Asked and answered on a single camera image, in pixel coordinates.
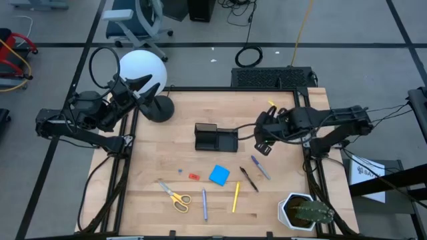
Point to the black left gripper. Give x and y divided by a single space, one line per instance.
123 96

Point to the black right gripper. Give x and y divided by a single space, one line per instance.
277 128

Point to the gray marker with blue cap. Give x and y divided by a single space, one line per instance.
261 167

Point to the black pen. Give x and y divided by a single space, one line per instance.
249 179

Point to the blue sticky note pad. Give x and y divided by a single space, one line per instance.
219 175

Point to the yellow pen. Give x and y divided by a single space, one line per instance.
236 196

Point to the red eraser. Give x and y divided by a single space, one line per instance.
194 176

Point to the lavender pen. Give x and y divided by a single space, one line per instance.
204 205

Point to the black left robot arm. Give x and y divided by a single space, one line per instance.
100 141

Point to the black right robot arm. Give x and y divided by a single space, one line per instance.
333 115

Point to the black mesh desk organizer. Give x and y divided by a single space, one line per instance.
228 141

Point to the gray office chair blue seat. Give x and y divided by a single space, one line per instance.
133 23

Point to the white globe table lamp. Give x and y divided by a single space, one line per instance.
143 65

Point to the black mesh computer case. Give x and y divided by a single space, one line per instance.
270 77

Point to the dark gray floor box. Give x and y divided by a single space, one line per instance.
175 9

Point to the cactus in white pot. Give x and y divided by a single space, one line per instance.
313 211

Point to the black computer tower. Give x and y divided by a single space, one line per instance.
201 10

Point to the white printed paper sheet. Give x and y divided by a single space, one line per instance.
367 173

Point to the gray furniture base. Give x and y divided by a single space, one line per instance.
36 4

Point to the black metal beam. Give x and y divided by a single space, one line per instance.
400 178

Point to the red cart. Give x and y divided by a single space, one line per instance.
8 40

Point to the black aluminium table frame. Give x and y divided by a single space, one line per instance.
233 89

